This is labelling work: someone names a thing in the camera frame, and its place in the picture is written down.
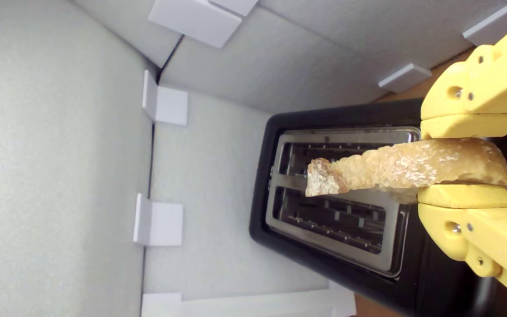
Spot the brown bread slice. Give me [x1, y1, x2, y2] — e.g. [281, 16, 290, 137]
[305, 138, 507, 204]

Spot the white wall clip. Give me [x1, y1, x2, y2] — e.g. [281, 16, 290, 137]
[463, 5, 507, 47]
[378, 63, 432, 93]
[142, 70, 188, 126]
[133, 193, 184, 247]
[148, 0, 258, 48]

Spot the black two-slot toaster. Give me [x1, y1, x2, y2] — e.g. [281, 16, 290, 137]
[248, 98, 507, 317]

